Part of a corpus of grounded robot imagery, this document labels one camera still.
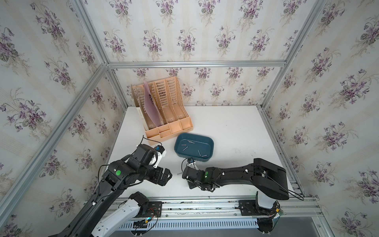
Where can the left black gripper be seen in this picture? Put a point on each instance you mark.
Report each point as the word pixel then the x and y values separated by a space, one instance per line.
pixel 157 177

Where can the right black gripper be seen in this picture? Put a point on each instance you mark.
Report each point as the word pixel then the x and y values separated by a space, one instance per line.
pixel 191 187

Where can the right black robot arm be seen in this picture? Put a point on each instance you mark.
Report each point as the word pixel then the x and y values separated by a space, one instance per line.
pixel 268 178

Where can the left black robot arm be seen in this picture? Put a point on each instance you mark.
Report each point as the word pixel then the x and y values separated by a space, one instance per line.
pixel 120 175

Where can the teal plastic storage box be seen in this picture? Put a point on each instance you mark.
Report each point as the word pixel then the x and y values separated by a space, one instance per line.
pixel 202 143

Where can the purple translucent folder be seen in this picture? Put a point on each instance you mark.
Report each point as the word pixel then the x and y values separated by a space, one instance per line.
pixel 150 106

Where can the peach plastic file organizer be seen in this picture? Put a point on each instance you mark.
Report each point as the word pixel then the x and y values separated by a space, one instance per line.
pixel 167 96

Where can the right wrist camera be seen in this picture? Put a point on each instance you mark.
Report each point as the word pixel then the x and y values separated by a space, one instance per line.
pixel 191 163

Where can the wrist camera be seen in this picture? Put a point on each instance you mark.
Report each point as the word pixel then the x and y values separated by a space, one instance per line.
pixel 158 156
pixel 191 163

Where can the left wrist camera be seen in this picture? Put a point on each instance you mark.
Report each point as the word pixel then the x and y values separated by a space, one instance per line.
pixel 158 156

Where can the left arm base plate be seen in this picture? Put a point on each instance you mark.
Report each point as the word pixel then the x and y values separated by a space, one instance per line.
pixel 151 209

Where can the aluminium front rail frame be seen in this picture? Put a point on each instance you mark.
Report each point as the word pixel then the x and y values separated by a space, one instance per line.
pixel 221 213

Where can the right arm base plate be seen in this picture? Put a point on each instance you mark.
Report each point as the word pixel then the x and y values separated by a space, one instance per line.
pixel 251 208

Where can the aluminium cage frame bars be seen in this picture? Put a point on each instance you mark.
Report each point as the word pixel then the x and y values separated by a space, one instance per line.
pixel 27 176

